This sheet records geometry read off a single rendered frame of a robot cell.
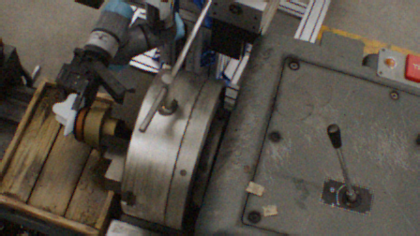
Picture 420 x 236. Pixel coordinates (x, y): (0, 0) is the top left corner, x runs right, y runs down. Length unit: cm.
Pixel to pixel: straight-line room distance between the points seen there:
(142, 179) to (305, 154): 29
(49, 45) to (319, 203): 200
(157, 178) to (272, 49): 33
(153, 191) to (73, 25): 185
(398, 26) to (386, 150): 203
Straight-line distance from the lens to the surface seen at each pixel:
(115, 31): 128
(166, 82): 93
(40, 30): 280
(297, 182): 94
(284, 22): 254
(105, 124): 114
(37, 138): 141
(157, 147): 99
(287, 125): 99
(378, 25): 297
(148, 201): 104
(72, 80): 121
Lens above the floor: 209
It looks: 59 degrees down
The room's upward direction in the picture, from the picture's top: 6 degrees clockwise
